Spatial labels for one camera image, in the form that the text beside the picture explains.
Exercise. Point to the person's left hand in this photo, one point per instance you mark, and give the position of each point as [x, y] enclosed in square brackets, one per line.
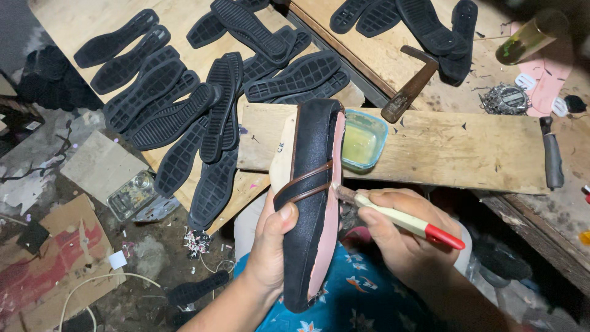
[268, 251]

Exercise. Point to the person's right hand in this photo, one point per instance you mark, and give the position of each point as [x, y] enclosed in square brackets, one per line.
[415, 249]

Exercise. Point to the blue floral garment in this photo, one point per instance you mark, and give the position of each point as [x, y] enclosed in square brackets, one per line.
[364, 295]

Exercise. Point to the heap of paper scraps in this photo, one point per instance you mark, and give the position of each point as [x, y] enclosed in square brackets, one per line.
[198, 243]

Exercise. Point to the black rubber sole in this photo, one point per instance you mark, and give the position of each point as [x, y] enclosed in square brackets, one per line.
[463, 32]
[378, 18]
[428, 27]
[198, 288]
[348, 16]

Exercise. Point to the wooden plank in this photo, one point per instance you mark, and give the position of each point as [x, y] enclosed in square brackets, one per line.
[451, 147]

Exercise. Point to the blue plastic glue container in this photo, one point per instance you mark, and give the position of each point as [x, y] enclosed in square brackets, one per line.
[363, 140]

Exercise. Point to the clear glass dish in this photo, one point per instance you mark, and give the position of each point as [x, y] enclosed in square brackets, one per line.
[131, 196]

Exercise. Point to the small white paper square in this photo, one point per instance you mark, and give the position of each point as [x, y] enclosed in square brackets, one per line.
[117, 260]

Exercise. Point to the wooden workbench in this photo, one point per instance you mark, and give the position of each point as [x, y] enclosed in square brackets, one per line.
[567, 207]

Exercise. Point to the rusty hammer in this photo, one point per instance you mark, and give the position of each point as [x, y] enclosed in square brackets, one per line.
[410, 87]

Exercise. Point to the pile of black rubber soles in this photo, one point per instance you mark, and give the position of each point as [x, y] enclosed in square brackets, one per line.
[184, 110]

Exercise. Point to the small yellow object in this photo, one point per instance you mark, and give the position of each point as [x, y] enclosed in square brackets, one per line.
[585, 238]

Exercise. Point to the round tin of tacks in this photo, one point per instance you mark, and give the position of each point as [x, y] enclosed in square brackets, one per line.
[507, 99]

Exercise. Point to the grey cardboard sheet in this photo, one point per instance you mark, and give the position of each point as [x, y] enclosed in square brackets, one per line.
[101, 163]

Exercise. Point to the small white plastic piece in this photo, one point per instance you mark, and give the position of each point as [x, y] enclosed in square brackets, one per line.
[559, 107]
[525, 81]

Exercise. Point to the cardboard carton with red print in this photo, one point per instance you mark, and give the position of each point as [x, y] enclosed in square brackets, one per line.
[55, 263]

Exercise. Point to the small black lump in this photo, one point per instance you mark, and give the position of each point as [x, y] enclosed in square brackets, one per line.
[575, 103]

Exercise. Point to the pink insoles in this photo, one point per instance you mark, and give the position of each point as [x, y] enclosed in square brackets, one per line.
[551, 73]

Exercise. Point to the black square scrap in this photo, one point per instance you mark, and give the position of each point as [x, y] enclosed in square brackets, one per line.
[33, 237]

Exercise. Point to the glass bottle with yellow liquid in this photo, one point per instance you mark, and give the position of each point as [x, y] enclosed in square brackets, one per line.
[530, 39]

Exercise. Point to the heap of black shoe parts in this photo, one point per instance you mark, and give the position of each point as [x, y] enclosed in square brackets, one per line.
[55, 78]

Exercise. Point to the plywood board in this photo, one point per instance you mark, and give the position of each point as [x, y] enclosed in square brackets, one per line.
[92, 18]

